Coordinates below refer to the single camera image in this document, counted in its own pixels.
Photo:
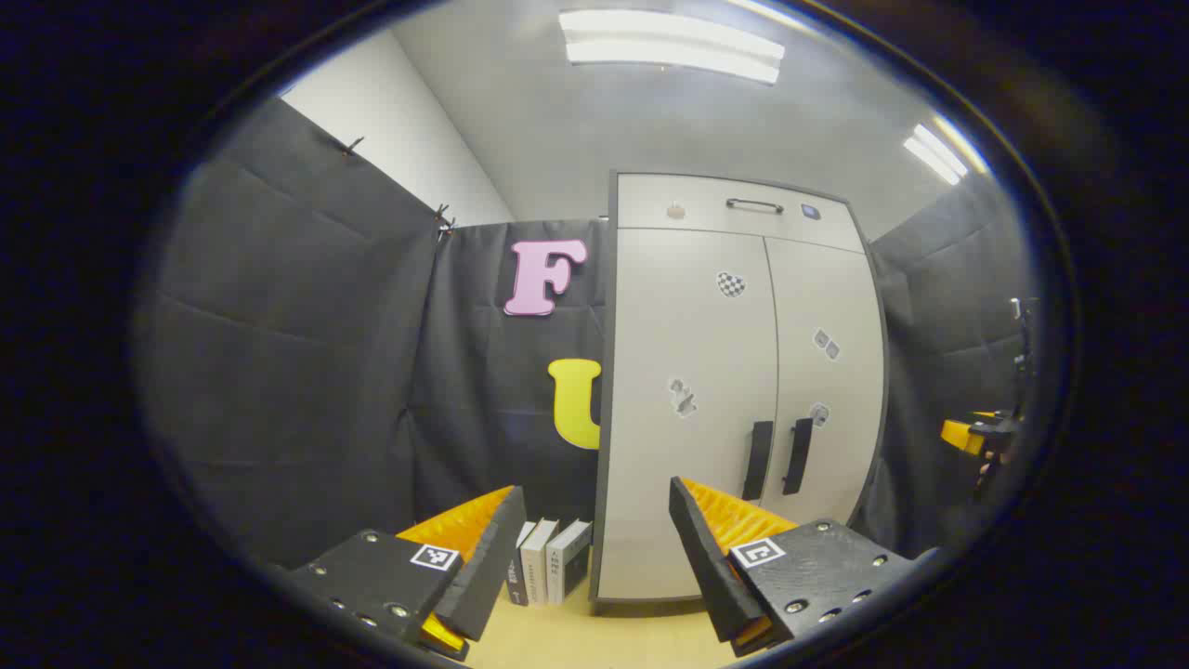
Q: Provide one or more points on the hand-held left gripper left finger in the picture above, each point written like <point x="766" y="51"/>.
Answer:
<point x="492" y="571"/>

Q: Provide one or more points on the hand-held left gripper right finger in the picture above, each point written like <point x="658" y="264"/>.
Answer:
<point x="711" y="571"/>

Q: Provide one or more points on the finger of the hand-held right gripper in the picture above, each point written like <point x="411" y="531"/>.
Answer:
<point x="964" y="433"/>

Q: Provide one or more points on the cabinet door with checkered sticker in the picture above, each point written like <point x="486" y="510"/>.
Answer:
<point x="669" y="325"/>

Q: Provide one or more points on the white double-door shoe cabinet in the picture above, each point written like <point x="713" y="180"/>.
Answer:
<point x="706" y="190"/>

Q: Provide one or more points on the book with dark spine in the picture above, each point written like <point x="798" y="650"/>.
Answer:
<point x="516" y="581"/>

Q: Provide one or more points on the small ceiling light panel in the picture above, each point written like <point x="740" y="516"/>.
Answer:
<point x="936" y="153"/>

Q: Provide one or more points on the black backdrop cloth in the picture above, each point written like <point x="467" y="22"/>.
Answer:
<point x="307" y="372"/>

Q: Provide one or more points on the black cloth clip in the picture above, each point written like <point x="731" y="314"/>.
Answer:
<point x="444" y="218"/>
<point x="353" y="146"/>

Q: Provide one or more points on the long ceiling light panel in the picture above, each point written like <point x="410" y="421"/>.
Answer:
<point x="669" y="46"/>

